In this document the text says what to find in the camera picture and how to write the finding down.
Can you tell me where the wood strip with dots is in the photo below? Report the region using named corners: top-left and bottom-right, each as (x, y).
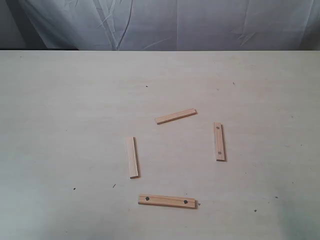
top-left (213, 122), bottom-right (227, 162)
top-left (138, 194), bottom-right (197, 209)

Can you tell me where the plain wood strip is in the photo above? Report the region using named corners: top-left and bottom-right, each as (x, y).
top-left (155, 108), bottom-right (197, 125)
top-left (125, 136), bottom-right (139, 179)

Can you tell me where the white backdrop cloth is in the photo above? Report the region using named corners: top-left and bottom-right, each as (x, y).
top-left (0, 0), bottom-right (320, 51)

